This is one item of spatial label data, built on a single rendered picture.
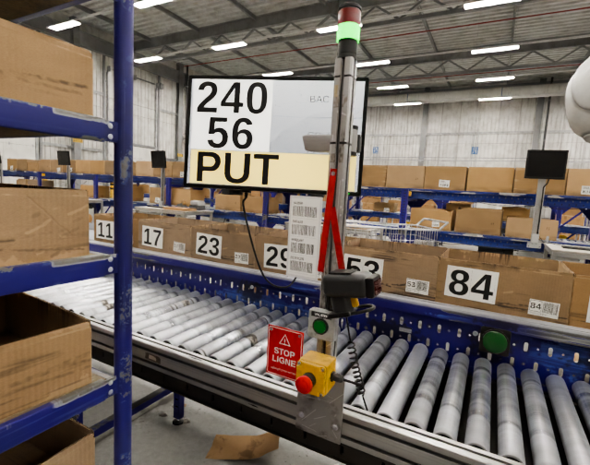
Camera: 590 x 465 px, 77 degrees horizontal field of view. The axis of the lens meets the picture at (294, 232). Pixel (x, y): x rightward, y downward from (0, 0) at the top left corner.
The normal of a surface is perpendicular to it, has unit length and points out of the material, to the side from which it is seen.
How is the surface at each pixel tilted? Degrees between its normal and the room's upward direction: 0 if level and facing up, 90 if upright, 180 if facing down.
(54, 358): 90
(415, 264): 90
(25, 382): 91
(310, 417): 90
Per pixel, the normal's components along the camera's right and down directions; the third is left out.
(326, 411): -0.48, 0.07
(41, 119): 0.88, 0.11
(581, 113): -0.92, 0.40
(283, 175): -0.14, 0.04
